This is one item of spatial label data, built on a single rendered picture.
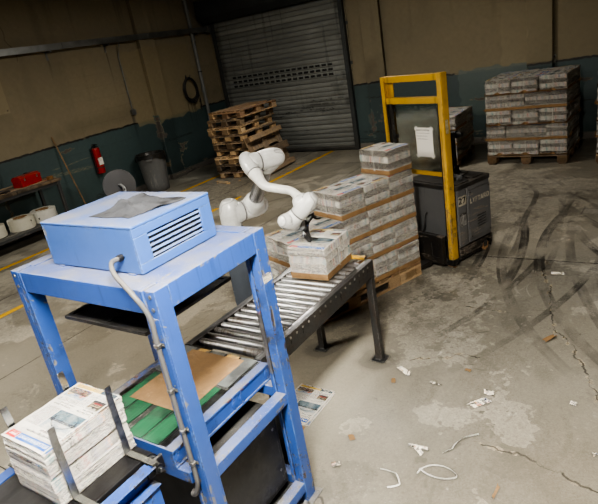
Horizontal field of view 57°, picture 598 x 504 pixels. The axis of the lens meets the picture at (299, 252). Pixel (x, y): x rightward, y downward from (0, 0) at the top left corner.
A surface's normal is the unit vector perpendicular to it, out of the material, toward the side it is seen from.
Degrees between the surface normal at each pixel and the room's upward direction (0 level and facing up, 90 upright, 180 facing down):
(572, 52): 90
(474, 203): 90
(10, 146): 90
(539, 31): 90
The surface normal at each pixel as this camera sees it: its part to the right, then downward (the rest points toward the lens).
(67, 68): 0.83, 0.07
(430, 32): -0.54, 0.38
